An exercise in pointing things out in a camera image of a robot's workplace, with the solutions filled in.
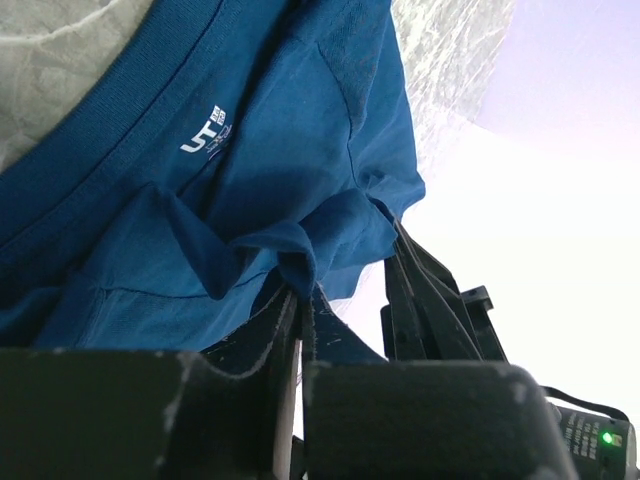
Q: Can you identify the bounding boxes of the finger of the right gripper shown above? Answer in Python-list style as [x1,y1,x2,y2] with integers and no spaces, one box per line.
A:
[382,257,425,361]
[394,221,483,361]

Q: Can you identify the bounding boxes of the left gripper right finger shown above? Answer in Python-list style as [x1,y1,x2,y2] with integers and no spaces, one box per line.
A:
[301,291,577,479]

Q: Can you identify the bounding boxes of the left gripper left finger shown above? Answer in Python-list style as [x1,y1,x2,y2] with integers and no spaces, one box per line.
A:
[1,289,298,479]

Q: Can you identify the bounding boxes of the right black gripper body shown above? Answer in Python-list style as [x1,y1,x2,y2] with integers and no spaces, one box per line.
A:
[379,284,640,480]

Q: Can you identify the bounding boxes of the blue printed t-shirt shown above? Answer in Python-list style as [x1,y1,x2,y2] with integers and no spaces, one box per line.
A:
[1,1,425,350]

